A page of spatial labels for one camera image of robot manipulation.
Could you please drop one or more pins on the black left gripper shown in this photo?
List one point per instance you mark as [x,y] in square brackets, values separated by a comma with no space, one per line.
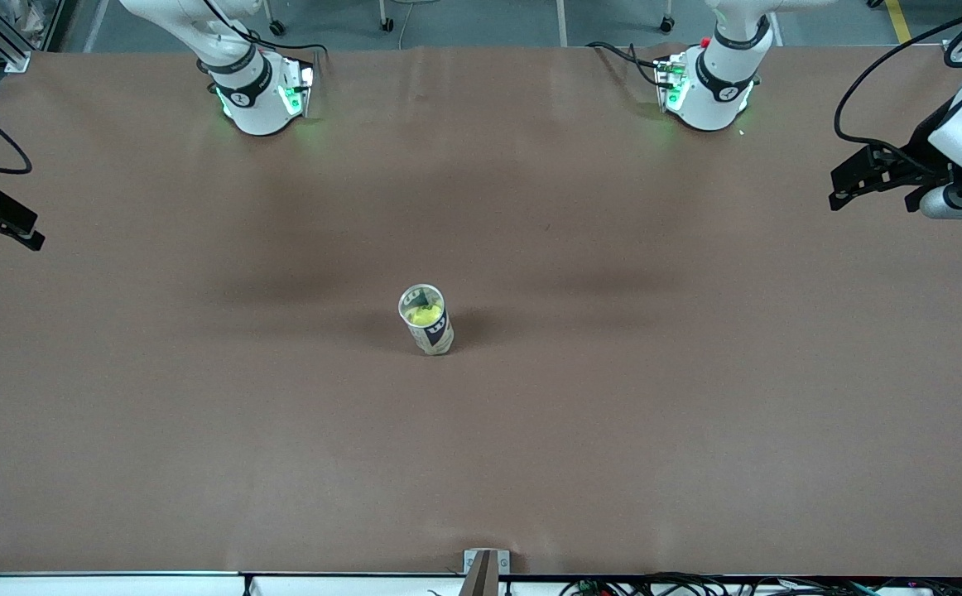
[926,146]

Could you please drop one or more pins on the yellow tennis ball large print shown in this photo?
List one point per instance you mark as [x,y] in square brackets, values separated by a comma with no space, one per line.
[425,314]

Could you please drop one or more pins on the clear tennis ball can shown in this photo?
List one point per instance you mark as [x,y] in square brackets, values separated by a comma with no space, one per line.
[435,338]

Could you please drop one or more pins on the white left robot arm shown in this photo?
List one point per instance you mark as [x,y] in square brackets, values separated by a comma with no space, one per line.
[709,91]

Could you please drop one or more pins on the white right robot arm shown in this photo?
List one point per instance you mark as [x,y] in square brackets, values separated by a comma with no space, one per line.
[257,99]

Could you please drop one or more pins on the white vertical pole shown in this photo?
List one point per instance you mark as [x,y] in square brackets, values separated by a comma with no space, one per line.
[561,25]

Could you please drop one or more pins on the brown table cover sheet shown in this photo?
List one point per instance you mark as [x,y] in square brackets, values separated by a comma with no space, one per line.
[481,455]

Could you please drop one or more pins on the grey metal mount bracket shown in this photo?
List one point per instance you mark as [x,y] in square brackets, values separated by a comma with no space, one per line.
[481,575]

